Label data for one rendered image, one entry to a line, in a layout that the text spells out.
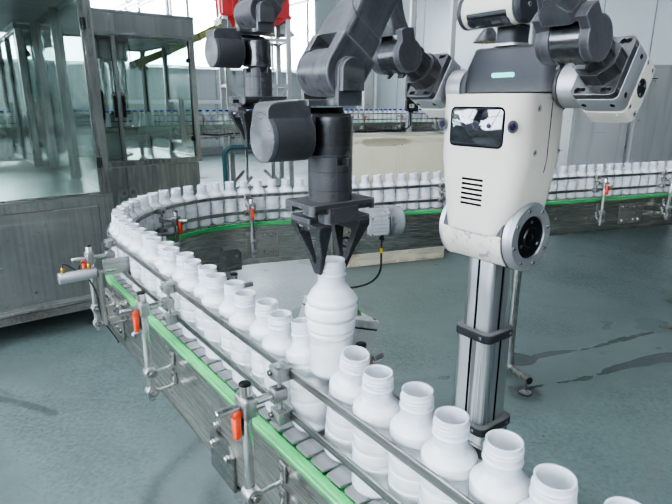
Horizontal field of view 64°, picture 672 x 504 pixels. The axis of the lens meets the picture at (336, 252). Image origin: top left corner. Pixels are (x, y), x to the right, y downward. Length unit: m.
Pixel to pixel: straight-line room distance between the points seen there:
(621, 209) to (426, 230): 1.15
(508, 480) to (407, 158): 4.48
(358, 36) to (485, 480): 0.50
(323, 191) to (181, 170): 5.33
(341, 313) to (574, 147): 6.03
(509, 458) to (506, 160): 0.75
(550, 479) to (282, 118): 0.46
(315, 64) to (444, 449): 0.45
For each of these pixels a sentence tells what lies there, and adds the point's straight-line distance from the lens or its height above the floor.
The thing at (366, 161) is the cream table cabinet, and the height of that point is 0.97.
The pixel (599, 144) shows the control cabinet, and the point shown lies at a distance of 6.87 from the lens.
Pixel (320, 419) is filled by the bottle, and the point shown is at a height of 1.03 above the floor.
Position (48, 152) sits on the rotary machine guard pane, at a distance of 3.73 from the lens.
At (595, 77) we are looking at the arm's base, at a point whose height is 1.52.
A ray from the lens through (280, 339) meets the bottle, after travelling 0.83.
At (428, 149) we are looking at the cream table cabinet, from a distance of 5.03.
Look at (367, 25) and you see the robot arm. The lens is 0.68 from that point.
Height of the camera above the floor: 1.48
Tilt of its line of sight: 16 degrees down
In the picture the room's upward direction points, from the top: straight up
